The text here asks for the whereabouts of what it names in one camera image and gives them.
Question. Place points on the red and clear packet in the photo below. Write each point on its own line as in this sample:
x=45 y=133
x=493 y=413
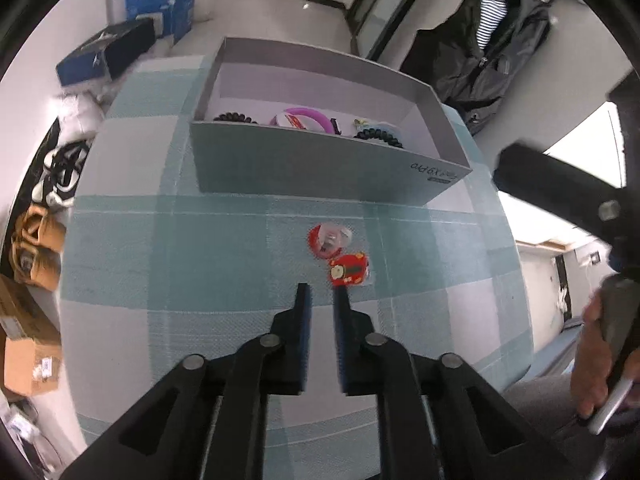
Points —
x=330 y=240

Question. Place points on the person's right hand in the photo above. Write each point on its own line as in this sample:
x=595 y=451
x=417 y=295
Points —
x=590 y=365

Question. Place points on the blue cardboard box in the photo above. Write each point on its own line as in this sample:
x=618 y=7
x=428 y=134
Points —
x=155 y=2

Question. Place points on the dark sliding door frame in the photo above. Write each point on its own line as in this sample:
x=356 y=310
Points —
x=380 y=5

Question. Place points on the red hair clip packet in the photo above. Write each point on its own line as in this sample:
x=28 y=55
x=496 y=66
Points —
x=350 y=269

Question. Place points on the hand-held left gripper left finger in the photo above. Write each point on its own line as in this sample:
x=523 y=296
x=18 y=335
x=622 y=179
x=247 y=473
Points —
x=304 y=350

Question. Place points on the small brown cardboard box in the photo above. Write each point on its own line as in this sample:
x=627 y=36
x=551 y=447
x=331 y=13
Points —
x=27 y=370

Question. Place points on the black jacket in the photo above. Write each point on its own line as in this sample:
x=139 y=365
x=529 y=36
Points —
x=475 y=65

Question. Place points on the black and white sneaker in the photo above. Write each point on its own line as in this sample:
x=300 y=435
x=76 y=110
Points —
x=55 y=185
x=67 y=155

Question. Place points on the white soft package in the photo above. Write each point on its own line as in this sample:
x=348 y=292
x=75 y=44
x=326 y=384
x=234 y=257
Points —
x=80 y=115

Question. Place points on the large brown cardboard box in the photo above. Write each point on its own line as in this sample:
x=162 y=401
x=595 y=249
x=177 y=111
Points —
x=22 y=310

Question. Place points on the dark blue shoe box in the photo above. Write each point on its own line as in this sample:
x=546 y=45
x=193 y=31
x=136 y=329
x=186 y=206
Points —
x=100 y=55

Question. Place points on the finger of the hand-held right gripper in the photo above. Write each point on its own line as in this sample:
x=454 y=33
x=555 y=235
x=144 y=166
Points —
x=550 y=182

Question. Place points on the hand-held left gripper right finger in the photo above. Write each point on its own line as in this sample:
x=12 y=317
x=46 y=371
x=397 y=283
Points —
x=341 y=355

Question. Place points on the grey cardboard box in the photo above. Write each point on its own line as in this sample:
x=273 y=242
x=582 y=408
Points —
x=310 y=165

